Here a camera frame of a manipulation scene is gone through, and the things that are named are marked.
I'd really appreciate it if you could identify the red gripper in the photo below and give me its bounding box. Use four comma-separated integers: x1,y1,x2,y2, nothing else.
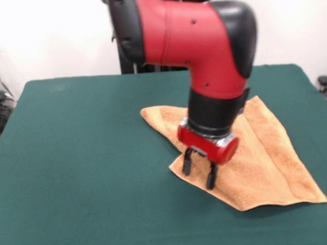
176,114,243,191

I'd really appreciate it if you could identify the orange terry towel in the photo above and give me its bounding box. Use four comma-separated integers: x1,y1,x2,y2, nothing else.
139,91,327,218

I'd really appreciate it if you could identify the dark green table cloth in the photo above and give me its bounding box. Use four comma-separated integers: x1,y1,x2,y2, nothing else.
0,61,327,245

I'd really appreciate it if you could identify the black round knob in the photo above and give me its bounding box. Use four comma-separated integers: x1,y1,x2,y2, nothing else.
317,75,327,92

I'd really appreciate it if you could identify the black cable bundle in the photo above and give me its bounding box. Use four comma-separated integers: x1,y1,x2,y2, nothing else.
0,90,17,122

